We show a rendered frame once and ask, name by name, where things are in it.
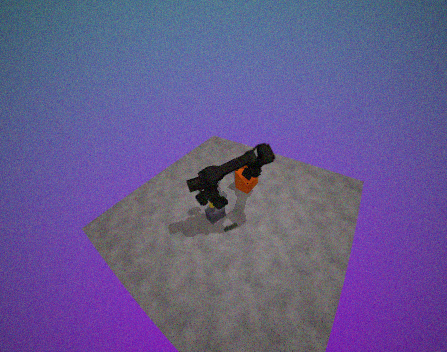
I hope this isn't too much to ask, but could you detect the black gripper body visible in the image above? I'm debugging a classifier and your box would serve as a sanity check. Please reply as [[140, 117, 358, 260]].
[[205, 184, 228, 210]]

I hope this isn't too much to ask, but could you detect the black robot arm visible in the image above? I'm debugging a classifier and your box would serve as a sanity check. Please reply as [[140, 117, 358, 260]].
[[186, 143, 275, 206]]

